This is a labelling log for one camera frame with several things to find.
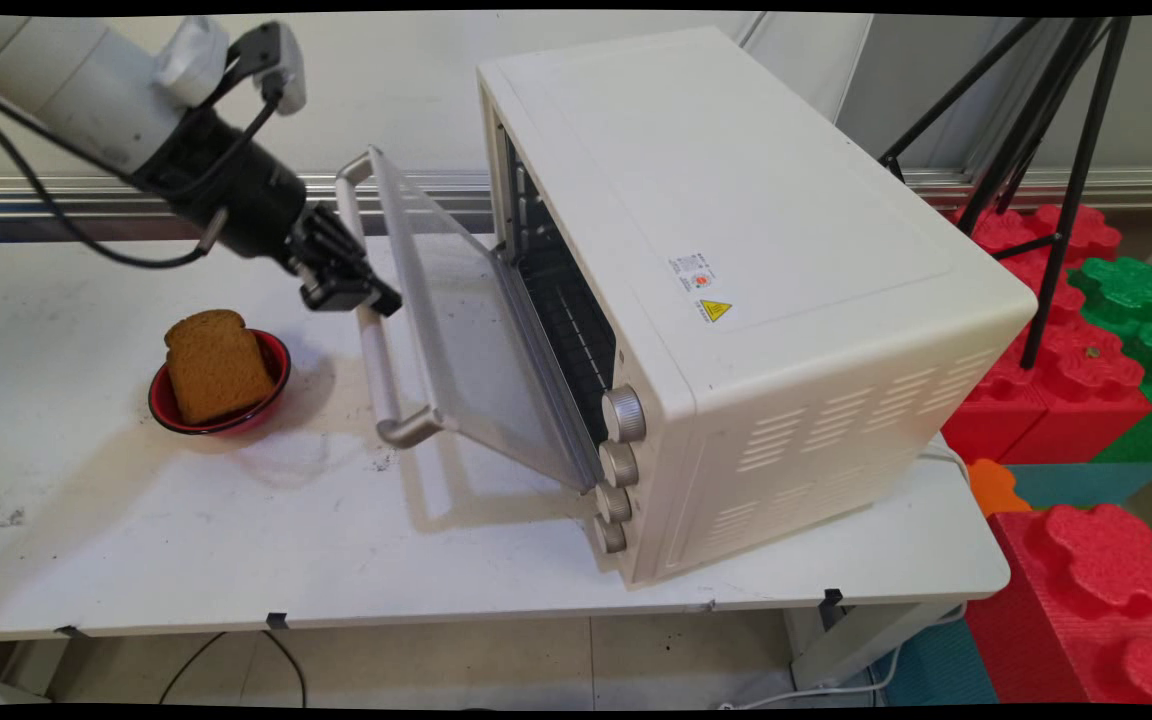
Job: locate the black tripod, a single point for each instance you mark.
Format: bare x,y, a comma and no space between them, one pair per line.
1076,200

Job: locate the cream toaster oven body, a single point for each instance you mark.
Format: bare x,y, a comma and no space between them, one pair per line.
736,200

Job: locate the white table leg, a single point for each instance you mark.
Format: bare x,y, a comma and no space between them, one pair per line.
856,640

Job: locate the brown bread slice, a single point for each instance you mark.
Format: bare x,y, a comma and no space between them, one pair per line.
221,370

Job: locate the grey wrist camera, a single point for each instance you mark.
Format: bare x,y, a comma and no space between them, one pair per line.
281,60

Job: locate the aluminium wall rail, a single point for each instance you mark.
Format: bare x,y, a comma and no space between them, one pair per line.
36,195

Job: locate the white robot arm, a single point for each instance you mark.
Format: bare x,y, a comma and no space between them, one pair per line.
66,90

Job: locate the green foam block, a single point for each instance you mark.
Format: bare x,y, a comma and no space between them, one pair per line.
1126,290

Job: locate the teal foam mat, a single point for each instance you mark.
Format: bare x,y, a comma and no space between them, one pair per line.
1086,483

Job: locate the red bowl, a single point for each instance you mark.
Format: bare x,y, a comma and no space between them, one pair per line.
236,425

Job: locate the white label sticker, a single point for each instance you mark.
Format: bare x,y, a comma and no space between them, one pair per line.
693,272

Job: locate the black table clip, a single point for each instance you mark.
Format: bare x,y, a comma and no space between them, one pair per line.
69,631
277,620
831,600

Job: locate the yellow warning sticker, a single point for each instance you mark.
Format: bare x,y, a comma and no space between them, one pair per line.
716,311

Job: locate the silver oven knob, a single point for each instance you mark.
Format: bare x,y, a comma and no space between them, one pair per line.
609,535
619,464
624,414
613,503

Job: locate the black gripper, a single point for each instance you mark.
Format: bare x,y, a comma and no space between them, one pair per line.
226,195

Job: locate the large red foam block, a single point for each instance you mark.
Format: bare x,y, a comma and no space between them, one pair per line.
1086,610

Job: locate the orange foam piece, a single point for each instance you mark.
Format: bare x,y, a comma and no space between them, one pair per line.
994,488

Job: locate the teal foam block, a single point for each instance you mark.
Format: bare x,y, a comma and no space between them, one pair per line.
936,670

